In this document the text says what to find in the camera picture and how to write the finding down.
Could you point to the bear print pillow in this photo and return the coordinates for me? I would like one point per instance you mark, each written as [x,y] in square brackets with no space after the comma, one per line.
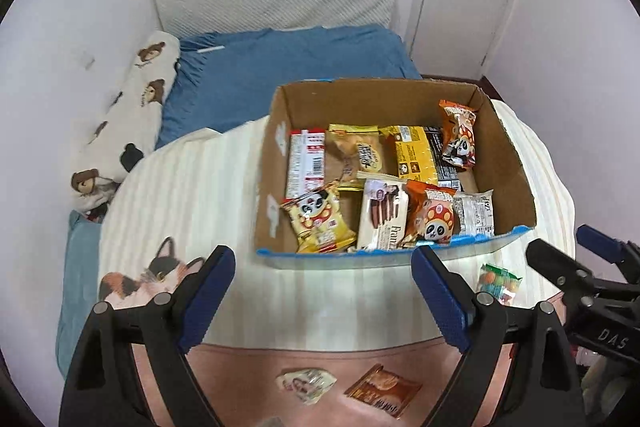
[135,107]

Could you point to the grey white snack packet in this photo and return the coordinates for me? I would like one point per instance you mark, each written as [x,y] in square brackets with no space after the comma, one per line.
[475,214]

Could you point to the red and white snack packet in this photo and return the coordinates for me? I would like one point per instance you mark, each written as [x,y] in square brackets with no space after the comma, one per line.
[305,159]

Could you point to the white chocolate wafer packet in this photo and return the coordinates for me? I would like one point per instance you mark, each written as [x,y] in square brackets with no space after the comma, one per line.
[382,217]

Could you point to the cardboard box with blue print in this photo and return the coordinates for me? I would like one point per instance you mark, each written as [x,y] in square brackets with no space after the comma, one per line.
[505,167]

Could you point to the cat print blanket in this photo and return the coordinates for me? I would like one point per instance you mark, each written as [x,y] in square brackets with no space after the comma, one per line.
[300,307]

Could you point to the small brown snack packet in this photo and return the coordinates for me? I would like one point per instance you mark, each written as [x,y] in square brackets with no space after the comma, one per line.
[382,389]

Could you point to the orange panda snack packet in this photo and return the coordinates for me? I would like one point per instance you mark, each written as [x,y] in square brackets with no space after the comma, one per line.
[432,217]

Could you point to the clear bag of colourful candies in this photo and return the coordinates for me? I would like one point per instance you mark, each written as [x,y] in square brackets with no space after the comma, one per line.
[495,282]

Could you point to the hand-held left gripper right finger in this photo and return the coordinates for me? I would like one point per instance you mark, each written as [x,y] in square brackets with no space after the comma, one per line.
[437,292]

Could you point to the large yellow black snack packet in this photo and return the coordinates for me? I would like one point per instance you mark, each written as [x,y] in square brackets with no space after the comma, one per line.
[415,157]

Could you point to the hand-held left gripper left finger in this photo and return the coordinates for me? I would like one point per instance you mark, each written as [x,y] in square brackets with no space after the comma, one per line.
[215,282]

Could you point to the light blue blanket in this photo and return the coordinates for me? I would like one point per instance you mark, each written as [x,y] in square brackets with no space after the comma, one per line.
[80,287]

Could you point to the yellow clear snack packet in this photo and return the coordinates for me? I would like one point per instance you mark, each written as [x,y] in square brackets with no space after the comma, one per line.
[350,152]

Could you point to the red panda snack packet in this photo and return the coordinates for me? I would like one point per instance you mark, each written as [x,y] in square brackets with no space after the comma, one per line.
[457,132]

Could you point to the small white wrapped candy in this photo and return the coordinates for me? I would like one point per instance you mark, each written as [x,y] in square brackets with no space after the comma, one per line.
[305,384]

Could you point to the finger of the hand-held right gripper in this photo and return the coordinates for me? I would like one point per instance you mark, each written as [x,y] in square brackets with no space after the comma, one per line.
[600,242]
[555,262]

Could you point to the white pen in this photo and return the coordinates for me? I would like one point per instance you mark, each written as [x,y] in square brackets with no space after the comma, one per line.
[210,50]

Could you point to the yellow panda snack packet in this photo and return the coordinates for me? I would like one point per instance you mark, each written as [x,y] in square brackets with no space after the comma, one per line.
[317,219]

